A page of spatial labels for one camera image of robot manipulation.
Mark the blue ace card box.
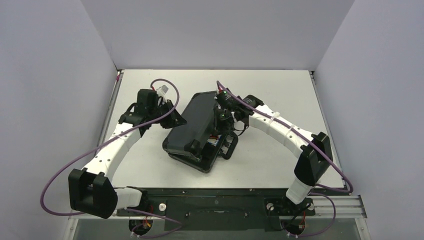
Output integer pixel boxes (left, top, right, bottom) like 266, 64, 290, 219
207, 135, 221, 147

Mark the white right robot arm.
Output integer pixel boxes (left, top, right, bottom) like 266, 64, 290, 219
214, 90, 333, 214

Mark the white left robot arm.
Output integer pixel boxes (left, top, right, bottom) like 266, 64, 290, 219
68, 85, 187, 219

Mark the black poker set case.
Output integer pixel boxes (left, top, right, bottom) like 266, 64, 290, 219
162, 91, 239, 173

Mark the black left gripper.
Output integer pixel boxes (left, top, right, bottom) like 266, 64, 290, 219
149, 99, 187, 130

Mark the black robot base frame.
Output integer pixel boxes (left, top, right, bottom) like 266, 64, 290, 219
116, 188, 342, 232

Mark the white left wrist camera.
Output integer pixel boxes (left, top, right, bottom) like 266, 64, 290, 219
155, 85, 169, 100

